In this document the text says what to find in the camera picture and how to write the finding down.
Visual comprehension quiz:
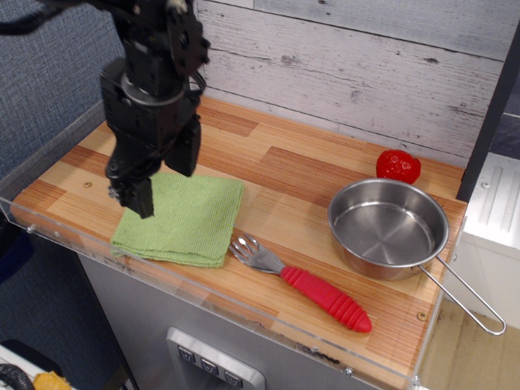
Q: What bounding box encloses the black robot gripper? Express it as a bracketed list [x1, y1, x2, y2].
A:
[101, 58, 202, 219]

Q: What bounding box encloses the green cloth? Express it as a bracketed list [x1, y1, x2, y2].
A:
[110, 172, 245, 268]

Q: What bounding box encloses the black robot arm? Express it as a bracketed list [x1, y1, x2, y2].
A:
[90, 1, 210, 219]

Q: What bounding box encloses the silver button panel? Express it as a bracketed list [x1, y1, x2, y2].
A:
[166, 327, 267, 389]

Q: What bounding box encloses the stainless steel pan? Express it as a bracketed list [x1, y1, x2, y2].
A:
[327, 177, 507, 336]

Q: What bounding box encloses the yellow object bottom left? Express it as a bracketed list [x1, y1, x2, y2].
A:
[32, 371, 74, 390]

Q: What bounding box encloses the red toy strawberry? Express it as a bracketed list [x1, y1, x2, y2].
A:
[376, 149, 422, 184]

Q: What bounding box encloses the clear acrylic guard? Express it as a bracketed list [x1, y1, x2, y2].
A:
[0, 58, 468, 390]

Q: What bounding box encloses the white appliance at right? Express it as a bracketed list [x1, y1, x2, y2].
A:
[451, 153, 519, 328]

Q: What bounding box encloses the red handled metal fork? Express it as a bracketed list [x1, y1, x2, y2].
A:
[229, 233, 372, 334]

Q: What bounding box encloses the black braided cable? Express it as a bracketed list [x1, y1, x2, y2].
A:
[0, 363, 37, 390]

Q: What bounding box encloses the dark grey right post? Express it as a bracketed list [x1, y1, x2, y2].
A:
[456, 25, 519, 202]

